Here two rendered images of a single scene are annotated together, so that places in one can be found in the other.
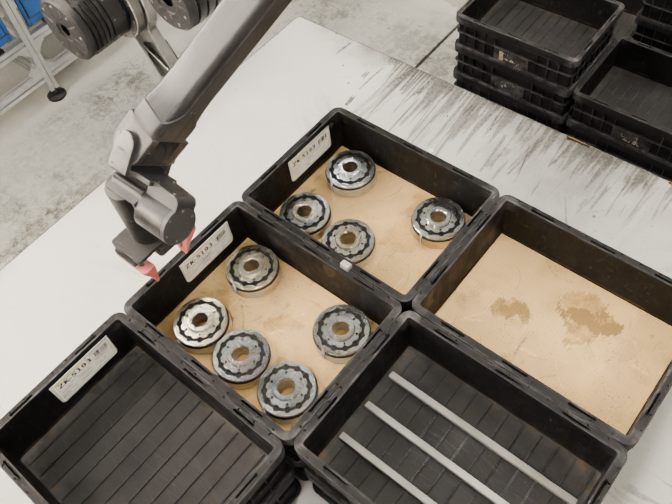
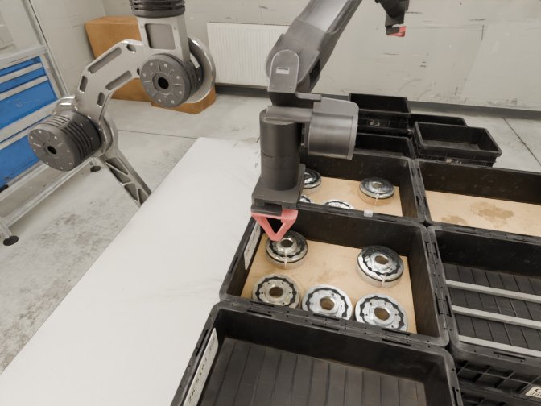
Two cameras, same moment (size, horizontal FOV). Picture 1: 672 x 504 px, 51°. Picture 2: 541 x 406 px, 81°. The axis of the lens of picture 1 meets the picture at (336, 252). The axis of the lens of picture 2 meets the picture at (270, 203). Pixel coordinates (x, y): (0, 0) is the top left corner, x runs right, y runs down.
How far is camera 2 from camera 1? 79 cm
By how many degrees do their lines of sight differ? 28
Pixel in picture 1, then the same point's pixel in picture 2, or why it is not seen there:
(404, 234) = (360, 203)
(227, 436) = (358, 379)
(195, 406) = (312, 366)
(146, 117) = (305, 33)
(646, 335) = (525, 211)
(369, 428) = not seen: hidden behind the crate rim
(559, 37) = not seen: hidden behind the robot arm
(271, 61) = (196, 157)
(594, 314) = (493, 209)
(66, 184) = (33, 293)
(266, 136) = (216, 191)
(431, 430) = (486, 305)
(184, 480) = not seen: outside the picture
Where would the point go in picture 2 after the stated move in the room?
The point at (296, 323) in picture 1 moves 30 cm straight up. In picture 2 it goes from (340, 272) to (364, 163)
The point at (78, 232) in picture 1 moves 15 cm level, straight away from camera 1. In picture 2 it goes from (101, 284) to (64, 265)
